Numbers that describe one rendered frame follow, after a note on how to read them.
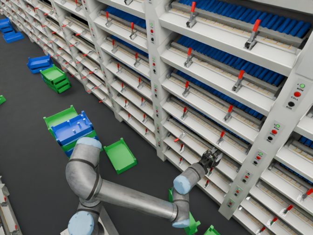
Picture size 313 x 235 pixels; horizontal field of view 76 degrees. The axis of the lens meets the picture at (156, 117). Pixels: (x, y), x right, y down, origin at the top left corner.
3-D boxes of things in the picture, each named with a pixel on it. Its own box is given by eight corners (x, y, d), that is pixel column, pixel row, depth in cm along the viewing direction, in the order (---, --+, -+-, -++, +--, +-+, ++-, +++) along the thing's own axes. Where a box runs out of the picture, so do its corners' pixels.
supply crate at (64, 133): (60, 146, 165) (56, 141, 159) (53, 131, 177) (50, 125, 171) (94, 129, 176) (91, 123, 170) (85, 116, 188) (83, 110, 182)
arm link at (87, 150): (77, 214, 137) (60, 159, 82) (85, 189, 149) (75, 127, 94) (99, 217, 138) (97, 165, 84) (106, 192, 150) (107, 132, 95)
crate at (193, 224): (188, 237, 144) (197, 231, 146) (190, 229, 130) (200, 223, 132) (168, 199, 163) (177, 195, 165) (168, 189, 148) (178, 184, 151)
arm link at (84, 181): (60, 185, 74) (195, 227, 99) (72, 156, 82) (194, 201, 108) (52, 194, 81) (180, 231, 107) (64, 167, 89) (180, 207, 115)
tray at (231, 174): (234, 181, 121) (234, 179, 113) (164, 127, 153) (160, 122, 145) (254, 156, 123) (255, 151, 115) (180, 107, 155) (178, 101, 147)
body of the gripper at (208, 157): (219, 155, 113) (206, 168, 106) (215, 165, 118) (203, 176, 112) (208, 148, 117) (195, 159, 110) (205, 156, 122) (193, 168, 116)
